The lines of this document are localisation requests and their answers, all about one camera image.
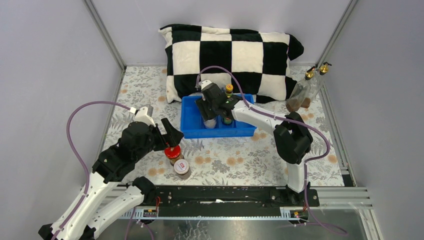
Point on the gold top oil bottle right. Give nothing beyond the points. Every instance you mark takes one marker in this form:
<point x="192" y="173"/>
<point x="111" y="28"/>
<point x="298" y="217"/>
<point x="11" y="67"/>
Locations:
<point x="314" y="80"/>

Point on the white lid sauce jar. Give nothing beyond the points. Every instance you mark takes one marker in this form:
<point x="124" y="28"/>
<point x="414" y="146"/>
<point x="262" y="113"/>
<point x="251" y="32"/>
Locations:
<point x="182" y="169"/>

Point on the black cap shaker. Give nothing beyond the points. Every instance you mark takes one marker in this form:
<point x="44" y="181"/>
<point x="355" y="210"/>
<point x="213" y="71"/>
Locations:
<point x="210" y="123"/>

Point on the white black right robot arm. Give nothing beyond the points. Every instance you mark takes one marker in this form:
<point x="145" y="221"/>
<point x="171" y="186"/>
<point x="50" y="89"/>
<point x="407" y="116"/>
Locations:
<point x="292" y="138"/>

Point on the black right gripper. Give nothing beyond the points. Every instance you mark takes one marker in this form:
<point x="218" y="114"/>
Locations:
<point x="202" y="105"/>

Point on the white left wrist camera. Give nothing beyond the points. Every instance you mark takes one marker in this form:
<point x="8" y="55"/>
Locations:
<point x="143" y="114"/>

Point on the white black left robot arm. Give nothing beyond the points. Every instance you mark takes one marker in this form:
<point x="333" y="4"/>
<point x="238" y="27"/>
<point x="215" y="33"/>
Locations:
<point x="112" y="165"/>

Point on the blue plastic divided bin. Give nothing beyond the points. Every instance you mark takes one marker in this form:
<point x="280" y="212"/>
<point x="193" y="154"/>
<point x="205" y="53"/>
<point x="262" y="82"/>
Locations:
<point x="192" y="123"/>

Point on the yellow cap sauce bottle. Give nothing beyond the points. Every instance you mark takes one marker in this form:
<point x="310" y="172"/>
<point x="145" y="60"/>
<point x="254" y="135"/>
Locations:
<point x="228" y="120"/>
<point x="229" y="90"/>

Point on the black white checkered pillow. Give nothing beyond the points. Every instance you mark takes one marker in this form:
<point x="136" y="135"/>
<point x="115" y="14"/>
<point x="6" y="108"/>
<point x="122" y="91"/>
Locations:
<point x="256" y="63"/>

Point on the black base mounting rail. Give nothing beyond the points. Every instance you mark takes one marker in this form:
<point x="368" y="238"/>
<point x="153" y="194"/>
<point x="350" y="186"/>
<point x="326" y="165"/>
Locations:
<point x="227" y="201"/>

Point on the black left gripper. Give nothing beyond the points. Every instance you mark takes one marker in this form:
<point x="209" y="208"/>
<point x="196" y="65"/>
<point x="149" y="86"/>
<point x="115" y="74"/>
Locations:
<point x="172" y="138"/>

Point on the gold top oil bottle left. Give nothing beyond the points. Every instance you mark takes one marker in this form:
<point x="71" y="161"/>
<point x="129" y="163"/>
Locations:
<point x="299" y="97"/>

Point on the red lid sauce jar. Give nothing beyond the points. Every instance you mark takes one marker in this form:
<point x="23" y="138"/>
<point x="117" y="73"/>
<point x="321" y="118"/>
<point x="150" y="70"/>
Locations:
<point x="174" y="154"/>

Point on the gold oil bottle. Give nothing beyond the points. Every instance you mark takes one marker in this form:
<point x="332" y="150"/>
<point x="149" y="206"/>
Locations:
<point x="314" y="80"/>
<point x="299" y="97"/>

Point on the floral pattern table mat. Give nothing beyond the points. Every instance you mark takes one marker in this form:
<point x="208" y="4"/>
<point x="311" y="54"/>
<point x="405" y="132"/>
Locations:
<point x="227" y="161"/>

